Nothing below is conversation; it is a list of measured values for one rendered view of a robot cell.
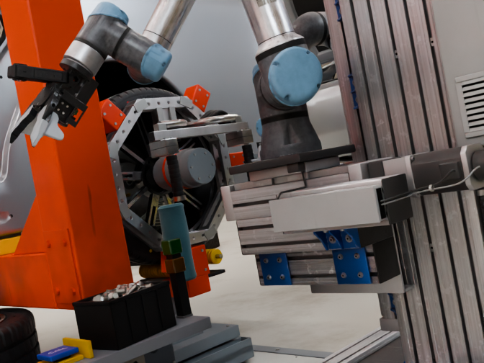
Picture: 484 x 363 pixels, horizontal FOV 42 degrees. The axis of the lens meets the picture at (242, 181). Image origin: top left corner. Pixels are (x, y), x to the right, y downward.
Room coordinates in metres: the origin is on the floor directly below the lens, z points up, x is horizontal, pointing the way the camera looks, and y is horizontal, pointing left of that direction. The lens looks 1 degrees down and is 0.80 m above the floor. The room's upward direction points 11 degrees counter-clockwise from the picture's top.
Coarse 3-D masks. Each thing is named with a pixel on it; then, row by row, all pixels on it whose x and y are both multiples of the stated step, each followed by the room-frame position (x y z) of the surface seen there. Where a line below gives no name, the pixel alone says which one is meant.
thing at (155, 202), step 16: (144, 112) 2.35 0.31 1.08; (144, 128) 2.35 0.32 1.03; (144, 144) 2.34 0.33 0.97; (192, 144) 2.49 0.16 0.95; (144, 160) 2.34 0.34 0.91; (144, 176) 2.32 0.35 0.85; (144, 192) 2.31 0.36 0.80; (160, 192) 2.41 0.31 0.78; (192, 192) 2.59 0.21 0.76; (208, 192) 2.51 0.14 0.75; (192, 208) 2.54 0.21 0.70; (208, 208) 2.48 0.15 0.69; (192, 224) 2.44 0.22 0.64
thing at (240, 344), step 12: (240, 336) 2.50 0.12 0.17; (216, 348) 2.40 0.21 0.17; (228, 348) 2.38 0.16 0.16; (240, 348) 2.42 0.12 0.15; (252, 348) 2.46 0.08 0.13; (192, 360) 2.32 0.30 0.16; (204, 360) 2.29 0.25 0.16; (216, 360) 2.33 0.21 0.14; (228, 360) 2.37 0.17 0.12; (240, 360) 2.41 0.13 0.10
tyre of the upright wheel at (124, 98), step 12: (120, 96) 2.27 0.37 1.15; (132, 96) 2.30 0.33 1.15; (144, 96) 2.34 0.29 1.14; (156, 96) 2.38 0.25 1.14; (168, 96) 2.41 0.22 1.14; (120, 108) 2.26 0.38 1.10; (132, 240) 2.22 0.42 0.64; (132, 252) 2.22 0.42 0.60; (144, 252) 2.25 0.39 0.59; (156, 252) 2.29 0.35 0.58; (132, 264) 2.39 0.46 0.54; (144, 264) 2.36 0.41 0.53
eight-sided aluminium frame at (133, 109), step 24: (192, 120) 2.43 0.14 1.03; (120, 144) 2.14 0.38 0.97; (216, 144) 2.47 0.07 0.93; (120, 168) 2.13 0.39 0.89; (216, 168) 2.48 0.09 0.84; (120, 192) 2.12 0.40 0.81; (216, 192) 2.48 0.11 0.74; (216, 216) 2.39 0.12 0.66; (144, 240) 2.21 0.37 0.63; (192, 240) 2.30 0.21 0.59
